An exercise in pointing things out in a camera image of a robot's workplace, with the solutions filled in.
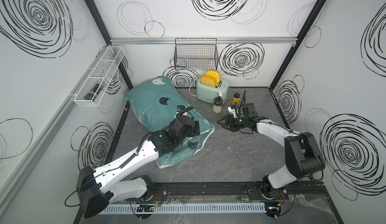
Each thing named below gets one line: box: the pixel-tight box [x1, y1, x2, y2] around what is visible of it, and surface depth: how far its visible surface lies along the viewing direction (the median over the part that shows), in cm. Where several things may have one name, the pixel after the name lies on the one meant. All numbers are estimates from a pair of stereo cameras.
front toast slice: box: [200, 75, 217, 88], surface depth 99 cm
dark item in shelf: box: [83, 81, 105, 102], surface depth 68 cm
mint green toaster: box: [196, 79, 229, 104], surface depth 102 cm
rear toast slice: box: [205, 69, 221, 84], surface depth 101 cm
